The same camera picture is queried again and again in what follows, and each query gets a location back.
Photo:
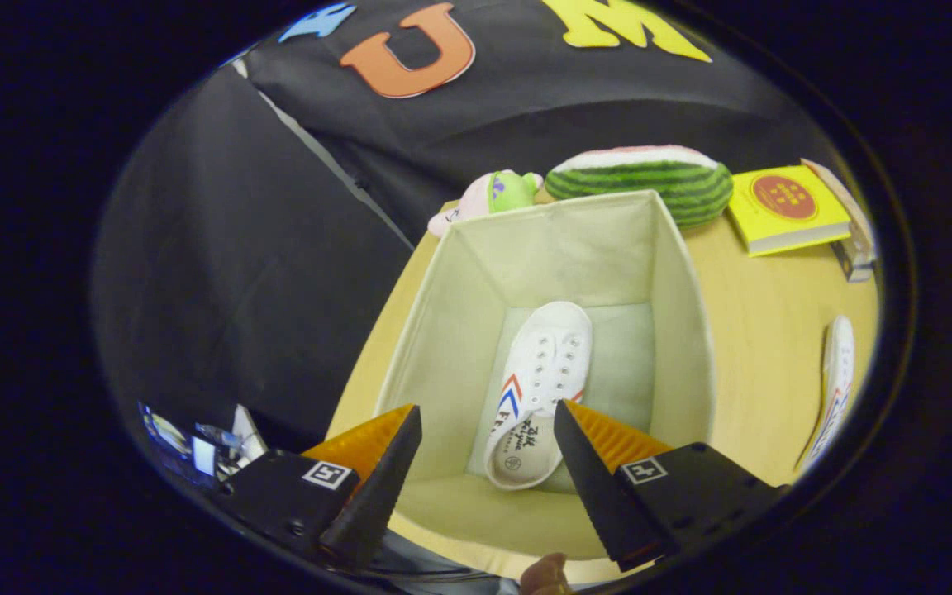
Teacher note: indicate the black backdrop cloth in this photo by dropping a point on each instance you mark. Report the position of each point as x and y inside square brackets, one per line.
[278, 248]

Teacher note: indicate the dark blue book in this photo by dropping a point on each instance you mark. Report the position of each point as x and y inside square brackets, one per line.
[854, 263]

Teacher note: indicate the pink plush toy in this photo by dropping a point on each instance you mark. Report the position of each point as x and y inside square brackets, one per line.
[492, 194]

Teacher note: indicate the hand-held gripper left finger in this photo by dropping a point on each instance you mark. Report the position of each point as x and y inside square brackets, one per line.
[377, 496]

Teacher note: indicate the white canvas shoe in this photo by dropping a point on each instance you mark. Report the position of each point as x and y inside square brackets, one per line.
[546, 355]
[838, 364]

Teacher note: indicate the cream fabric storage box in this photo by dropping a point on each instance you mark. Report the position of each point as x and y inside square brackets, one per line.
[459, 330]

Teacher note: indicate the white and blue clutter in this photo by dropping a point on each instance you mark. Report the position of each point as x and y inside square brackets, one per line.
[203, 450]

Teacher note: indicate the beige book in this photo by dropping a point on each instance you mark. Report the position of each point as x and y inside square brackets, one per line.
[844, 198]

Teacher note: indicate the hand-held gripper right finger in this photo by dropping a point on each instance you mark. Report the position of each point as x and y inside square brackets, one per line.
[600, 496]

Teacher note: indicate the yellow book with red circle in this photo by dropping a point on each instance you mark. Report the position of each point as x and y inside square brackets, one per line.
[782, 207]

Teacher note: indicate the watermelon slice plush toy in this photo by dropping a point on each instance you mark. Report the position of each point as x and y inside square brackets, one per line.
[649, 182]

